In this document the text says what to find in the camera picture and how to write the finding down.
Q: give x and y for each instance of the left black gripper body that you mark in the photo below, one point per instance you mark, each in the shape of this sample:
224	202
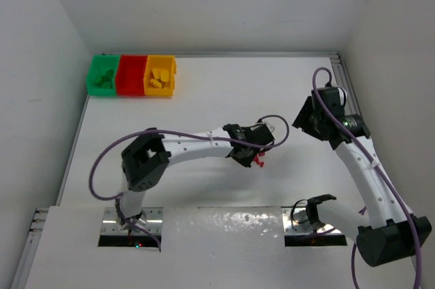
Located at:
242	154

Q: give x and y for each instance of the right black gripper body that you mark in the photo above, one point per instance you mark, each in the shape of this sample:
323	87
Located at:
303	117

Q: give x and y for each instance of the yellow butterfly round lego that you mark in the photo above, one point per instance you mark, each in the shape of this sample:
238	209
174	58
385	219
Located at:
165	75

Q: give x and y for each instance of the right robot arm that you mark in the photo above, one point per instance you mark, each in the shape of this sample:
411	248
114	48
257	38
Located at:
389	230

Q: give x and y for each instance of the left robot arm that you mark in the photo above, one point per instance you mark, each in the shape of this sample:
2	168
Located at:
145	160

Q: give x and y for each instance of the yellow plastic bin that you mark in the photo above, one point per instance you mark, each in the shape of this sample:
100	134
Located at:
159	62

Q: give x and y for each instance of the red plastic bin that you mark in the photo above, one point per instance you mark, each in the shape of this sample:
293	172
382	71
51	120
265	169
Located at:
129	76

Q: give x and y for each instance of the green plastic bin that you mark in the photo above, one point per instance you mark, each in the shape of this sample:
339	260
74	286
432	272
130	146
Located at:
100	64

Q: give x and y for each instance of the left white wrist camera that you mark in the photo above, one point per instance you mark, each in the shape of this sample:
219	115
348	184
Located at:
263	128

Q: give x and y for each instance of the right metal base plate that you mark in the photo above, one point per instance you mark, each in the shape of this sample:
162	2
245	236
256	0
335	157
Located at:
295	222

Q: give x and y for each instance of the metal base plate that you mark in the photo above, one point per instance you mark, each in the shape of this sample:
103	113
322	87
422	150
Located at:
150	220
295	222

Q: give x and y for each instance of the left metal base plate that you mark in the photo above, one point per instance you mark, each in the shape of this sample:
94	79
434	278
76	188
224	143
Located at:
150	220

